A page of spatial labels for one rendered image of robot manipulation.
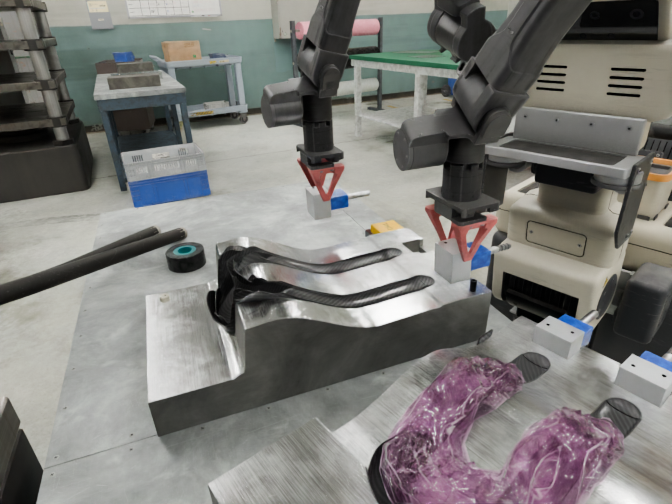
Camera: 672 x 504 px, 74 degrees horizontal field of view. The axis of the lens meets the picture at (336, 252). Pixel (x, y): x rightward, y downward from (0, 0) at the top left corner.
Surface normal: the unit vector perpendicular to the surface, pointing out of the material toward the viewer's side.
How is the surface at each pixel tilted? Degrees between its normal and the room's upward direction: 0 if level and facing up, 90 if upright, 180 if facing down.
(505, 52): 76
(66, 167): 90
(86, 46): 90
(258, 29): 90
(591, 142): 90
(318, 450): 0
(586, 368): 0
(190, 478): 0
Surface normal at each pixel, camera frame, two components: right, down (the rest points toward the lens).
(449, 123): 0.09, -0.52
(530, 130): -0.72, 0.34
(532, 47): 0.25, 0.75
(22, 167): 0.42, 0.40
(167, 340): -0.04, -0.89
